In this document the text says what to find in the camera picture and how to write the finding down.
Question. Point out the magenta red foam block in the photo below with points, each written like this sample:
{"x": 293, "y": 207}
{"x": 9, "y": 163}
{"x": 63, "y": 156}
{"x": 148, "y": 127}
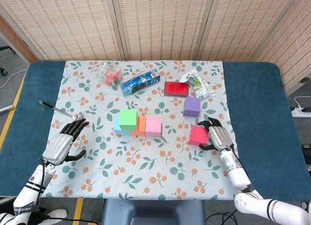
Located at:
{"x": 198, "y": 136}

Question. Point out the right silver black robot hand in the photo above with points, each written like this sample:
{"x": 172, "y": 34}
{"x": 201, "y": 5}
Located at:
{"x": 219, "y": 137}

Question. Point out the clear bag red contents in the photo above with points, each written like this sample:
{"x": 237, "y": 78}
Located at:
{"x": 110, "y": 74}

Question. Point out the white power strip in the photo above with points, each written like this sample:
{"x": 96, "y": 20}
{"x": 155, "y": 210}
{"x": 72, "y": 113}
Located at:
{"x": 301, "y": 112}

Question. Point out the black office chair base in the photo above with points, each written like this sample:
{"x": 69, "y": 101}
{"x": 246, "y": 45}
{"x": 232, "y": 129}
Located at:
{"x": 3, "y": 71}

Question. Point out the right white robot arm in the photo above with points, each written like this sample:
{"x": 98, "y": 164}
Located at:
{"x": 239, "y": 178}

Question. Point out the blue cookie box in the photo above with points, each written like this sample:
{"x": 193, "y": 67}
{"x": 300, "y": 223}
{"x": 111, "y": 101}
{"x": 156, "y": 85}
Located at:
{"x": 141, "y": 82}

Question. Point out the light blue foam block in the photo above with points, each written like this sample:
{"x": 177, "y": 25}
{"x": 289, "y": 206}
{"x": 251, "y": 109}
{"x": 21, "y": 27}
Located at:
{"x": 117, "y": 126}

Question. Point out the purple foam block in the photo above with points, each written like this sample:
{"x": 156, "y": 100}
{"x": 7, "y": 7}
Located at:
{"x": 192, "y": 107}

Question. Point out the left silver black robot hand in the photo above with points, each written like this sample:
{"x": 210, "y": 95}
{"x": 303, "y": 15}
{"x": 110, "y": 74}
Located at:
{"x": 58, "y": 147}

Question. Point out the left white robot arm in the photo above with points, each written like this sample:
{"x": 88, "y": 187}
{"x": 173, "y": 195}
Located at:
{"x": 29, "y": 193}

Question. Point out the crumpled green white snack packet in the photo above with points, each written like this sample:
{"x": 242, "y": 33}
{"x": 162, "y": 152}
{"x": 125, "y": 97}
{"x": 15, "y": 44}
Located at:
{"x": 199, "y": 85}

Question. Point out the orange foam block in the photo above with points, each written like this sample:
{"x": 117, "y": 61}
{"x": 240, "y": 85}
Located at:
{"x": 141, "y": 125}

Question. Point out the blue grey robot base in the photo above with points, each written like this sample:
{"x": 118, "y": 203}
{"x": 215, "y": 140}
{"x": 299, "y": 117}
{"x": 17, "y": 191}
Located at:
{"x": 155, "y": 212}

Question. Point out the green foam block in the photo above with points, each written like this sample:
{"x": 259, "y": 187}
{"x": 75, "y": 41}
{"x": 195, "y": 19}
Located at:
{"x": 128, "y": 119}

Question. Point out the pink foam block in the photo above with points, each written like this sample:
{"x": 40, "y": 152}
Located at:
{"x": 153, "y": 126}

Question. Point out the black equipment box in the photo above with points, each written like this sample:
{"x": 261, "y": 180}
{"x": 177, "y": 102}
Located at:
{"x": 307, "y": 149}

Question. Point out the floral fruit print tablecloth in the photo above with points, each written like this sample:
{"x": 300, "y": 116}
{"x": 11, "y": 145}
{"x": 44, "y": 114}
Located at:
{"x": 155, "y": 166}

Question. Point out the grey metal bar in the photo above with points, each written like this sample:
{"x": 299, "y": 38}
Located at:
{"x": 6, "y": 109}

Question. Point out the bamboo folding screen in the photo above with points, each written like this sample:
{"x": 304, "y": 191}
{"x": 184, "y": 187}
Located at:
{"x": 158, "y": 23}

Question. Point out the flat red case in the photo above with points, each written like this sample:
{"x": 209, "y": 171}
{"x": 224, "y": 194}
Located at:
{"x": 176, "y": 89}

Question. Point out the white shoe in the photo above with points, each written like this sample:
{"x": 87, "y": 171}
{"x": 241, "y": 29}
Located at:
{"x": 58, "y": 214}

